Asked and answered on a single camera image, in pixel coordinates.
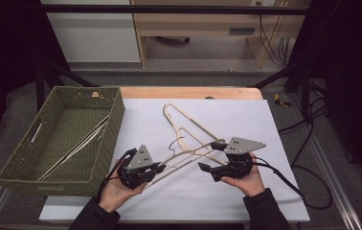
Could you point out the black frame strut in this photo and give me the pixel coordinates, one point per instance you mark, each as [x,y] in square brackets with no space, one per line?
[305,96]
[40,86]

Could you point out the person's right hand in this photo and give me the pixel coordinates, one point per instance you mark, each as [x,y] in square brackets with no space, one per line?
[249,183]

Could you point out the person's left hand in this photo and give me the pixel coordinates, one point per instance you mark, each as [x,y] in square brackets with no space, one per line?
[115,195]

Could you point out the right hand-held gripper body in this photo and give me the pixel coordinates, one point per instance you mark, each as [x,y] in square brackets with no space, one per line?
[243,145]

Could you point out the white cabinet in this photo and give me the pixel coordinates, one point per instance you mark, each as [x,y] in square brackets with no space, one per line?
[96,38]

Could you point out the dark curtain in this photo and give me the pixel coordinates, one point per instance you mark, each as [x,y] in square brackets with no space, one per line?
[354,80]
[6,48]

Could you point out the green woven basket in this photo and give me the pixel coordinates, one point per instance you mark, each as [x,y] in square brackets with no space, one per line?
[64,127]

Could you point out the yellow and black clip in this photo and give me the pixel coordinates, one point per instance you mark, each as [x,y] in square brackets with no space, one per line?
[278,99]

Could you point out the wooden desk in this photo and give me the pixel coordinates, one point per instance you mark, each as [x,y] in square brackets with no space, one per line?
[201,22]

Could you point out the black horizontal frame bar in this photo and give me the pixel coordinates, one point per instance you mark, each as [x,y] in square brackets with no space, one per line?
[169,9]

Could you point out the white table sheet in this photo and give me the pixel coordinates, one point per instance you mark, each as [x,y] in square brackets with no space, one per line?
[185,198]

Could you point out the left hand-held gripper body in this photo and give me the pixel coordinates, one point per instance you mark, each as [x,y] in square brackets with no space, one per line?
[140,158]

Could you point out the beige clothes hanger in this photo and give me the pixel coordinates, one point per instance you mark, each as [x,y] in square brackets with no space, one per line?
[73,153]
[185,152]
[195,122]

